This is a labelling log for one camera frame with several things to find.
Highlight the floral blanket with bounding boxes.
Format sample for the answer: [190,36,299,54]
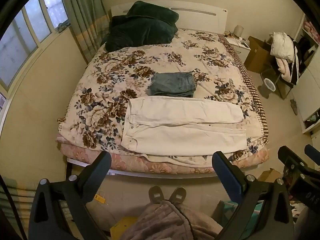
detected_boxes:
[57,27,270,161]

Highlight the white trash bin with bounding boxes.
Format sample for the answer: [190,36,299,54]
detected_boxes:
[261,77,277,98]

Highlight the small cardboard box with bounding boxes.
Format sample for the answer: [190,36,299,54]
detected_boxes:
[257,168,282,183]

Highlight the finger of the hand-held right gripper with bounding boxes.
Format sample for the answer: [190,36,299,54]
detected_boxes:
[304,144,320,166]
[277,145,320,178]

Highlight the green curtain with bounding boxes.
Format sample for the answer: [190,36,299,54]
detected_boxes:
[59,0,111,63]

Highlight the white wardrobe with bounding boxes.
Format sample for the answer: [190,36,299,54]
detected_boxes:
[291,14,320,134]

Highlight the white pants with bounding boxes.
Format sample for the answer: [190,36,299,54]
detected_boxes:
[121,96,248,155]

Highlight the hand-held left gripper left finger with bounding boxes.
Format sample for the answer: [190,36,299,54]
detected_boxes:
[29,151,112,240]

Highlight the dark green pillow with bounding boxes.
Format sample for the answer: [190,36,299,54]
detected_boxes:
[126,1,179,27]

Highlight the white nightstand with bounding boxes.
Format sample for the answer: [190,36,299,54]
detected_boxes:
[223,34,251,64]

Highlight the large cardboard box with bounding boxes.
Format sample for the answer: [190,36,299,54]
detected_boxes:
[244,36,275,73]

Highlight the person's left shoe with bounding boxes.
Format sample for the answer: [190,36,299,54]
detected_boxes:
[148,186,164,204]

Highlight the person's pink fleece robe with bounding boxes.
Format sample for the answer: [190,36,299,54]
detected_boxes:
[119,200,223,240]

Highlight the frosted window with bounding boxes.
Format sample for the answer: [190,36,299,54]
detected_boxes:
[0,0,69,91]

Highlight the folded blue jeans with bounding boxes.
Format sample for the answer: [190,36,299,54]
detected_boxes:
[147,71,197,98]

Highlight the teal rack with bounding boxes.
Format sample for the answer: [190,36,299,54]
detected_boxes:
[219,200,263,232]

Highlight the dark green blanket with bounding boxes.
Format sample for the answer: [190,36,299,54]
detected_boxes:
[105,15,178,52]

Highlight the black cable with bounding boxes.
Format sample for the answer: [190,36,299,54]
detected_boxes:
[0,175,28,240]

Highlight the white headboard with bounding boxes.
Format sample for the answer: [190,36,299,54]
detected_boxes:
[111,0,228,34]

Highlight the pink garment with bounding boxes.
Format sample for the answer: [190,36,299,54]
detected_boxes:
[275,55,296,83]

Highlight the yellow box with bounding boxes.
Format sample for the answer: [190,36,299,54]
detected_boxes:
[110,216,138,240]

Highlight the pink floral mattress pad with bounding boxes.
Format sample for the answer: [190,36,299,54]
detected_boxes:
[56,135,270,174]

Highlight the pile of white clothes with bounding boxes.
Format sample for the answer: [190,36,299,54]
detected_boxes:
[274,34,316,92]

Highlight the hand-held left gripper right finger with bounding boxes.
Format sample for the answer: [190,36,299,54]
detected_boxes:
[212,151,294,240]

